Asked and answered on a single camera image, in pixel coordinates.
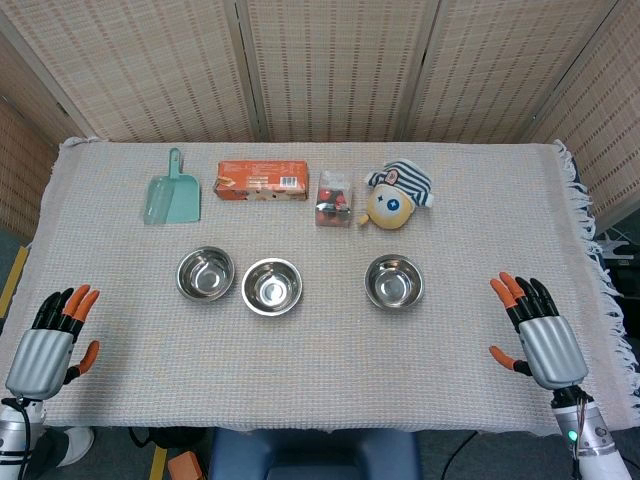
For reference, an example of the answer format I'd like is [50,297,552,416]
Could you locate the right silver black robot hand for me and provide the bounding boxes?
[488,271,589,392]

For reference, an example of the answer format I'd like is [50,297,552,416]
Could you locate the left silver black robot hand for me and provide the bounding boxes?
[5,284,101,402]

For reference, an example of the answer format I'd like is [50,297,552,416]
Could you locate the small stainless steel bowl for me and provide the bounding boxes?
[241,257,304,317]
[364,254,425,313]
[176,245,236,303]

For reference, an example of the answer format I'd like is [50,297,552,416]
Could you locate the blue padded robot base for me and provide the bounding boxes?
[207,427,422,480]

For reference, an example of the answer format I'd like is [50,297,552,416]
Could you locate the white rounded floor object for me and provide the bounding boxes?
[58,426,95,467]

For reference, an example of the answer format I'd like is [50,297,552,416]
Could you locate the orange block on floor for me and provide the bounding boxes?
[167,451,202,480]

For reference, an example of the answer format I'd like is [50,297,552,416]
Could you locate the woven bamboo screen panel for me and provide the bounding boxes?
[0,29,76,242]
[403,0,621,144]
[522,0,640,234]
[0,0,269,144]
[235,0,442,144]

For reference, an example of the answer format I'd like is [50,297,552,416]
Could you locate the teal plastic dustpan scoop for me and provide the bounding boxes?
[142,147,203,226]

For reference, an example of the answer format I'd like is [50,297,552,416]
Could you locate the yellow plush doll striped hat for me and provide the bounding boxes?
[356,158,437,231]

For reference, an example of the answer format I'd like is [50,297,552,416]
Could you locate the beige woven fringed tablecloth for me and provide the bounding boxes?
[0,136,640,434]

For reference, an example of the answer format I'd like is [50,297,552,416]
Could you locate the clear packet red black items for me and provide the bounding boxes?
[313,170,354,229]

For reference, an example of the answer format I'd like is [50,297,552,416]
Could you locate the orange cardboard food box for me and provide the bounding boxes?
[213,160,309,203]

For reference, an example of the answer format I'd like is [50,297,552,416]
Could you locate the black equipment with white bracket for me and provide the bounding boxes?
[597,238,640,301]

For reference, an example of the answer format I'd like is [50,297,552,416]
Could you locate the black floor cable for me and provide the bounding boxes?
[127,427,166,451]

